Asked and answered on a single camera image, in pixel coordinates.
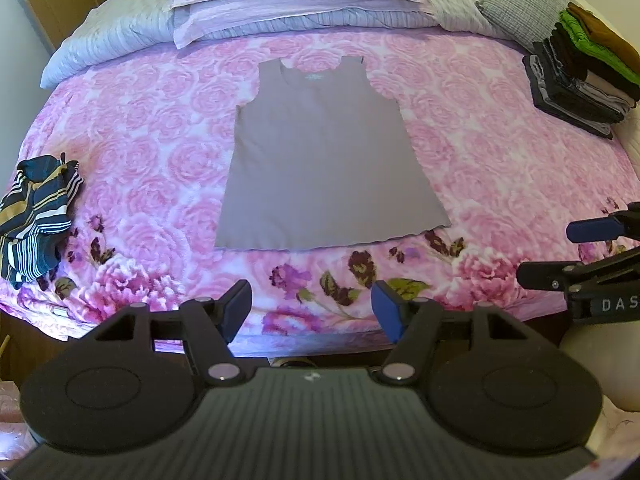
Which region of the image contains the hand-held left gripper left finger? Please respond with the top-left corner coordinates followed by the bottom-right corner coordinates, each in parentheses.
top-left (95, 280), bottom-right (252, 386)

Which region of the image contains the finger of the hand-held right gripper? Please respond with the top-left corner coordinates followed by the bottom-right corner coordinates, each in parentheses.
top-left (516, 247), bottom-right (640, 293)
top-left (566, 202), bottom-right (640, 244)

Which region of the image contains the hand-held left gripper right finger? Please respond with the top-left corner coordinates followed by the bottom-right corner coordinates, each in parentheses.
top-left (371, 281), bottom-right (541, 385)

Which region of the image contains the stack of clothes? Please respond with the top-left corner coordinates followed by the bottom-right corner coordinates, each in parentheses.
top-left (522, 2), bottom-right (640, 140)

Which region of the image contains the lavender tank top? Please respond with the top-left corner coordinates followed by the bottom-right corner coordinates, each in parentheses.
top-left (214, 56), bottom-right (453, 251)

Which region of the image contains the pink floral blanket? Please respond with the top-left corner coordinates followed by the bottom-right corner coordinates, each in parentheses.
top-left (0, 25), bottom-right (640, 357)

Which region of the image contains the striped dark teal garment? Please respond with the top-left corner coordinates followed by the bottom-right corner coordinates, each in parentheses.
top-left (0, 152), bottom-right (86, 289)

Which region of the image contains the grey checkered cushion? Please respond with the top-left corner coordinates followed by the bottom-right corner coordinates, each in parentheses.
top-left (476, 0), bottom-right (577, 54)

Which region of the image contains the grey quilted duvet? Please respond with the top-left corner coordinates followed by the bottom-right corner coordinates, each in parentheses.
top-left (39, 0), bottom-right (528, 89)

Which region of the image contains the pink pillow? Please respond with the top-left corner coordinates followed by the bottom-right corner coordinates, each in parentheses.
top-left (169, 0), bottom-right (432, 51)

